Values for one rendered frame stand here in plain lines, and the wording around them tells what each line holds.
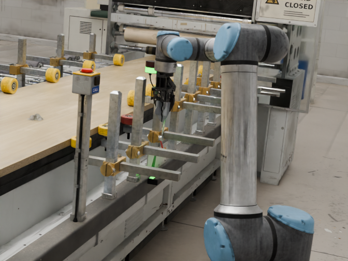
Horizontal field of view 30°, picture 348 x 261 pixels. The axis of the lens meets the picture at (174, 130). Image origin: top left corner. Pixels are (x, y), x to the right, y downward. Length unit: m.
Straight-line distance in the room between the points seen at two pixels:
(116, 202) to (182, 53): 0.62
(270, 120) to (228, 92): 3.21
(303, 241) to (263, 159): 3.21
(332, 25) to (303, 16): 6.33
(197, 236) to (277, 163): 1.38
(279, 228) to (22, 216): 0.92
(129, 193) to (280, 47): 0.95
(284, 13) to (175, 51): 2.61
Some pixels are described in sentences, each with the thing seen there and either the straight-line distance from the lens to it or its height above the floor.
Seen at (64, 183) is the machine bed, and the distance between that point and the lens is 2.63.
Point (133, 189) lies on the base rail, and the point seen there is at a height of 0.69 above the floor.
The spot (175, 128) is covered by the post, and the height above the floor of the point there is 0.84.
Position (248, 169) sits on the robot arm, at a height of 1.01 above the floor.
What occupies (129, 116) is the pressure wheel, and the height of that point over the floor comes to 0.91.
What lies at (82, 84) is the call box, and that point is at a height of 1.19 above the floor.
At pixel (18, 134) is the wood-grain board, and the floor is 0.90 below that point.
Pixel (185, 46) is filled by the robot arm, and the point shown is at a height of 1.30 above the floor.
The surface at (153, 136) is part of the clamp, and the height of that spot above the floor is 0.85.
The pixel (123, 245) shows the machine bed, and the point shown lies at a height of 0.17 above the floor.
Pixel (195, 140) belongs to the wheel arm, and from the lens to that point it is 2.92.
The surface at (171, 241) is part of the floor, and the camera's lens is 3.97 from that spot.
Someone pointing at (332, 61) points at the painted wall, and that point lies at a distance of 11.38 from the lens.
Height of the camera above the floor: 1.56
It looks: 13 degrees down
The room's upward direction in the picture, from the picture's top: 5 degrees clockwise
